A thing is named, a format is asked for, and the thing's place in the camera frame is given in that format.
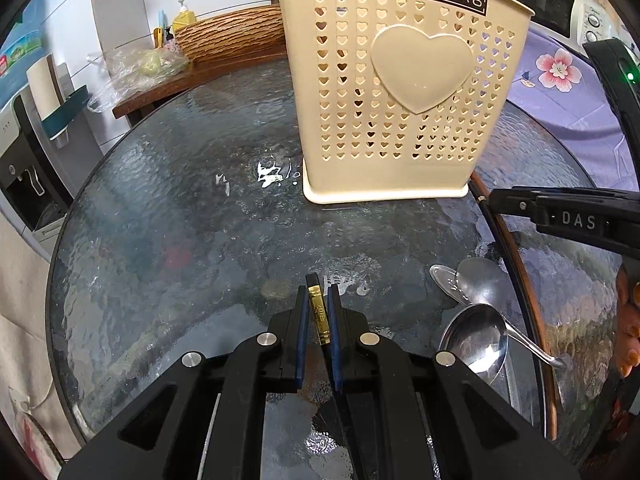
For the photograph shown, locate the woven pattern wash basin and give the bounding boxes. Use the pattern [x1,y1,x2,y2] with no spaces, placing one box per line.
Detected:
[175,4,291,61]

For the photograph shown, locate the all-steel spoon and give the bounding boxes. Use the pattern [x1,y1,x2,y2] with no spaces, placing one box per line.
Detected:
[429,264,471,307]

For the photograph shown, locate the yellow dish soap bottle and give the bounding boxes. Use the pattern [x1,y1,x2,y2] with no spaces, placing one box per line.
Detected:
[171,0,197,33]

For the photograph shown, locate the dark grey metal ladle spoon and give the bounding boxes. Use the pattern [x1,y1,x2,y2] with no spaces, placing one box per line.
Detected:
[438,304,526,411]

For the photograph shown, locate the beige cloth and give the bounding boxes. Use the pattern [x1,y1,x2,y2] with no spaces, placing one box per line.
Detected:
[0,195,86,466]

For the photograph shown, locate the blue handled brush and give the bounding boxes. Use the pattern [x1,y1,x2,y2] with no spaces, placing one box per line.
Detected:
[152,8,176,48]

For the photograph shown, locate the steel spoon with wooden handle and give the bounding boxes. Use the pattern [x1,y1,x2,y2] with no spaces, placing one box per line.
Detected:
[456,258,568,371]

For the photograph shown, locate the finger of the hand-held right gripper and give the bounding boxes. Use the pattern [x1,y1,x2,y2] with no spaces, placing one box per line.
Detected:
[487,186,547,232]

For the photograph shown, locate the dark wooden counter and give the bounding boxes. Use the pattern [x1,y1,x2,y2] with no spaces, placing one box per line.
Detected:
[112,47,291,121]

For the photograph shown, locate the teal wall holder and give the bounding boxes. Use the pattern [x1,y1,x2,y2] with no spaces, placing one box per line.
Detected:
[40,85,90,141]

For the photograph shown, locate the cream plastic utensil holder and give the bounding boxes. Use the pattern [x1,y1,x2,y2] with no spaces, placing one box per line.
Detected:
[267,0,536,206]

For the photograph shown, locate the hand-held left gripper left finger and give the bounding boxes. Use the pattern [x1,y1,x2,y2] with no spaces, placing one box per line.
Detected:
[60,284,309,480]

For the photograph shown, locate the white microwave oven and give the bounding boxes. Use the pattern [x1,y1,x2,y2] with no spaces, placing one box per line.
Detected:
[507,0,621,46]

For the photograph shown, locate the blue water cooler bottle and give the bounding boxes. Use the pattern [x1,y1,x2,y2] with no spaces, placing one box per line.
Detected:
[0,0,46,81]

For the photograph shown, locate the clear plastic bag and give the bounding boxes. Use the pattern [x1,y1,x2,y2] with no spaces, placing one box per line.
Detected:
[86,42,193,113]

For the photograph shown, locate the person's right hand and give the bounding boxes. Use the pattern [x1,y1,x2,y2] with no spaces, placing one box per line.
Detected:
[615,262,640,380]

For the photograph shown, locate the purple floral cloth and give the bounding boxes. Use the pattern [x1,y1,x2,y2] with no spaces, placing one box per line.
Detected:
[505,25,640,191]

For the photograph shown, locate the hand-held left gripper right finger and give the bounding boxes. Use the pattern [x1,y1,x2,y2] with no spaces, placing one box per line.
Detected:
[326,283,582,480]

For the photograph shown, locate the grey water dispenser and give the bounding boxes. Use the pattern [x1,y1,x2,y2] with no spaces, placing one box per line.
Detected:
[0,92,76,241]

